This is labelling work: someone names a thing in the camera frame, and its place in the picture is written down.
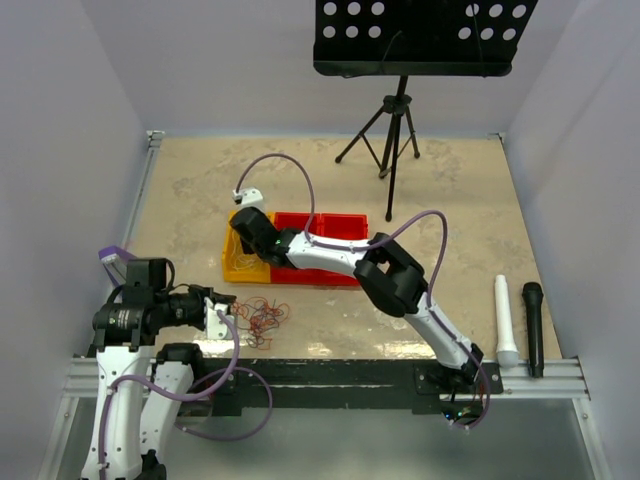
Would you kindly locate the aluminium rail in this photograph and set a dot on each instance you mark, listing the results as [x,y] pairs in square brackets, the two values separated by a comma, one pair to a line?
[563,379]
[154,141]

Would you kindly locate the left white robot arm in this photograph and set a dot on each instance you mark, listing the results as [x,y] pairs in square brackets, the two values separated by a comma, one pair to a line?
[140,388]

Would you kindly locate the purple holder block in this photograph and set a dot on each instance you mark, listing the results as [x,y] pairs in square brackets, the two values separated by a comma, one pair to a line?
[115,262]

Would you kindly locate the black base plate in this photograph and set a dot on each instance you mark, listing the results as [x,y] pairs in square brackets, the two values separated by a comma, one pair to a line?
[405,384]

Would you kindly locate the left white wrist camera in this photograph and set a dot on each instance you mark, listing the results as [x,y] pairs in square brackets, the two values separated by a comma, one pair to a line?
[217,318]

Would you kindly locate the yellow plastic bin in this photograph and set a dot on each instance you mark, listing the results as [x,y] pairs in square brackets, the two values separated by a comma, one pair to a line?
[238,267]

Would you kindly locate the red double compartment bin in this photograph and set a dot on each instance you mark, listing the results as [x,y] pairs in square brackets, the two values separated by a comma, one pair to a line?
[333,225]

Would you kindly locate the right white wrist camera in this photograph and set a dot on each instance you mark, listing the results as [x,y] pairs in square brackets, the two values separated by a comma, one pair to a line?
[249,197]

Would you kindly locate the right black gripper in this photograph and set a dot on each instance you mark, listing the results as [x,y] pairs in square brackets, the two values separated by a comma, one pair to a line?
[247,247]

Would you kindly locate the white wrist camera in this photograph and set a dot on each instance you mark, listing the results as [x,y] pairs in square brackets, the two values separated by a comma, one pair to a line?
[249,197]
[217,318]

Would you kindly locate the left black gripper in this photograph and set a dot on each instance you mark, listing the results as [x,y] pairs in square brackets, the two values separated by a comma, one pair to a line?
[204,291]

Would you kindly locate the black cylinder post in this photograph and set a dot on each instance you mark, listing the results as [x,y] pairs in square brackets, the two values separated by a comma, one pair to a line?
[532,296]

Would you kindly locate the aluminium front rail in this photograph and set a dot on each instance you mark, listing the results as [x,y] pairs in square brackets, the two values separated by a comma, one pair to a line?
[563,379]

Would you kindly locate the aluminium left rail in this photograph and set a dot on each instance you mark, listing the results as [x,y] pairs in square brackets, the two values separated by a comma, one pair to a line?
[154,141]

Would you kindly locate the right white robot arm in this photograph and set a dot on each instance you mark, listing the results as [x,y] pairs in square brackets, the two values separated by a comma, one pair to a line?
[391,278]

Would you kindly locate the black music stand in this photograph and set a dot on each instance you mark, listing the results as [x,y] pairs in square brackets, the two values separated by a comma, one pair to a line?
[404,39]

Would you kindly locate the white cylinder post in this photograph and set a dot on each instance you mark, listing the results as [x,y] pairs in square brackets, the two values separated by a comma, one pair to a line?
[506,349]

